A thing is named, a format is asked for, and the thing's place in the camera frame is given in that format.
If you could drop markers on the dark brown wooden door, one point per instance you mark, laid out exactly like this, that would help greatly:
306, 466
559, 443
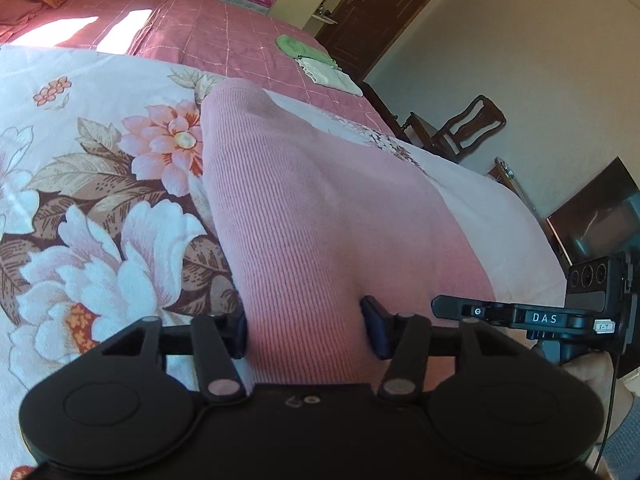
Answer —
380, 10

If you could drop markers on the dark wooden chair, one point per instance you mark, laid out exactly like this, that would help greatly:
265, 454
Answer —
465, 127

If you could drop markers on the pink ribbed knit sweater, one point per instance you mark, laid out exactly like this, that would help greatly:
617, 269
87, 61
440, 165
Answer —
310, 220

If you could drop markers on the person's right hand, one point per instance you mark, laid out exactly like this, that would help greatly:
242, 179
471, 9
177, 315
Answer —
587, 367

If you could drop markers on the green folded cloth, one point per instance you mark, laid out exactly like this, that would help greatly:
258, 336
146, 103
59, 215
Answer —
302, 47

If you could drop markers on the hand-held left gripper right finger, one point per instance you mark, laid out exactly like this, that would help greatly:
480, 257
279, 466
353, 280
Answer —
375, 330

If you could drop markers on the black flat television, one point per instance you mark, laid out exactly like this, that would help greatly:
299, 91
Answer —
595, 215

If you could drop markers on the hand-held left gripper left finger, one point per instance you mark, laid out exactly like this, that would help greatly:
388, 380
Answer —
241, 335

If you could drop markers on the pink checked bedsheet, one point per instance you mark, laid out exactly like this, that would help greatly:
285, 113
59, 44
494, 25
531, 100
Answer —
220, 30

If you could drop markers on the wooden stand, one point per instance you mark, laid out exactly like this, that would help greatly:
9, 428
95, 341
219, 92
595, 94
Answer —
505, 175

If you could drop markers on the white folded cloth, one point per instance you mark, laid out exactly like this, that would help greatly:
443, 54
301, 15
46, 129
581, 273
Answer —
330, 77

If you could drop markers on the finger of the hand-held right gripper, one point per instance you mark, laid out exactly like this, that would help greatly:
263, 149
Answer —
452, 307

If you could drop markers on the floral print quilt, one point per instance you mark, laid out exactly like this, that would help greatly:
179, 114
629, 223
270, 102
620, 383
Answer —
100, 210

